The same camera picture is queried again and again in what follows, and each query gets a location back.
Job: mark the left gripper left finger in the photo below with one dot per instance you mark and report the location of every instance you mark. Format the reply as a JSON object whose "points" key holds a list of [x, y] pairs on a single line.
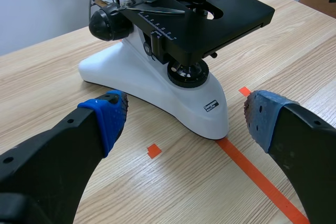
{"points": [[52, 161]]}

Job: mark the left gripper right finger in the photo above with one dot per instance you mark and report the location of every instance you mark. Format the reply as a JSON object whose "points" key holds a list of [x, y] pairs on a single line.
{"points": [[302, 142]]}

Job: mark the white and black microscope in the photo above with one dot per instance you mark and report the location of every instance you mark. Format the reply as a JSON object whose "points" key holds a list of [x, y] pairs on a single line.
{"points": [[147, 77]]}

